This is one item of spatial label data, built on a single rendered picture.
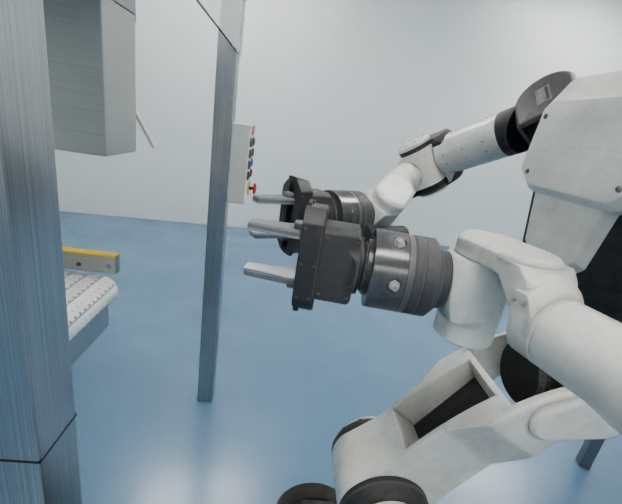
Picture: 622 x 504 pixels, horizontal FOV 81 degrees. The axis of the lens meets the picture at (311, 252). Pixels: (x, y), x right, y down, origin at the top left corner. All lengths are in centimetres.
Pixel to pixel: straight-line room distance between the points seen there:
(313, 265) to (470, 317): 17
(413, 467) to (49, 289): 54
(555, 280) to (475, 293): 8
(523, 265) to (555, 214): 23
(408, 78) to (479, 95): 84
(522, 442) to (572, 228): 30
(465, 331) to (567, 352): 12
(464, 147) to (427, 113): 348
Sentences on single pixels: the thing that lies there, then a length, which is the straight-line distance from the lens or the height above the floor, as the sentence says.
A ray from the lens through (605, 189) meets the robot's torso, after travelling 53.
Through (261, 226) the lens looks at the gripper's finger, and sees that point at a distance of 40.
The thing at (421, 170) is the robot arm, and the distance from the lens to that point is 89.
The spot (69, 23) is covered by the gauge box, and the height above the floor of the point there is 120.
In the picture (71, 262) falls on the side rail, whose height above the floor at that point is 85.
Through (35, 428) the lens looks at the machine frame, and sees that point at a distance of 44.
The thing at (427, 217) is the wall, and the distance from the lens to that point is 453.
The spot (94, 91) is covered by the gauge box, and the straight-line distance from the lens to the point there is 60.
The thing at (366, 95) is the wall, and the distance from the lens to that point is 407.
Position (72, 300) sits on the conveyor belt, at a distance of 65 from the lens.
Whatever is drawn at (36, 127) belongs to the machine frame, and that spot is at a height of 109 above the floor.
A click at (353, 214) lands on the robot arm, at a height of 100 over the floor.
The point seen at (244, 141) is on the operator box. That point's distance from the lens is 125.
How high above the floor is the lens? 112
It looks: 19 degrees down
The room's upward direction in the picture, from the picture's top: 9 degrees clockwise
